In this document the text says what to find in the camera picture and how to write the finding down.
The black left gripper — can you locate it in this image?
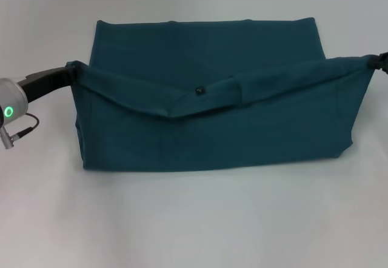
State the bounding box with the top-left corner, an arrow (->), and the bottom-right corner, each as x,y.
16,64 -> 77,104

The teal t-shirt with FREE print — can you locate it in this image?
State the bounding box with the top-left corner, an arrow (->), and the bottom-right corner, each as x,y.
65,18 -> 377,171

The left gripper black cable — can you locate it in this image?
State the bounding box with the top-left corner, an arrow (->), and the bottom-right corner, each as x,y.
0,112 -> 41,150

